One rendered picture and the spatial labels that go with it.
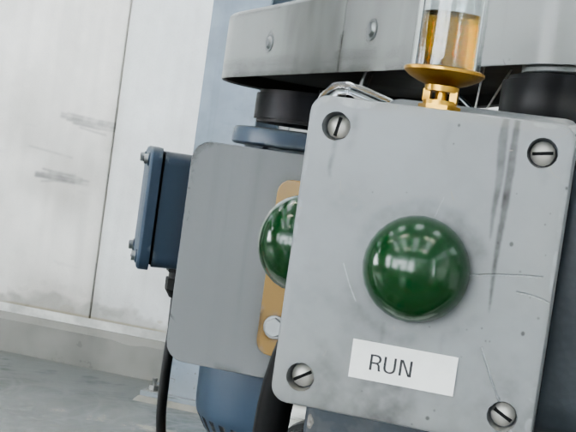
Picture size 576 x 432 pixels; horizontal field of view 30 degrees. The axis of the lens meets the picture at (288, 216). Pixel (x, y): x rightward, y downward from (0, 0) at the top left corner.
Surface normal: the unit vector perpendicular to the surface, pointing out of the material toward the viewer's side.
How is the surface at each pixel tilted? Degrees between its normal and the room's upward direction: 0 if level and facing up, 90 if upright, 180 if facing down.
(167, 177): 90
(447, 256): 70
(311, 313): 90
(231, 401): 91
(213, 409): 91
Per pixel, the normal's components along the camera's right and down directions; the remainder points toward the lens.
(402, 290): -0.33, 0.29
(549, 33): -0.77, -0.07
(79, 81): -0.26, 0.01
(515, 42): -0.91, -0.11
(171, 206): 0.18, 0.07
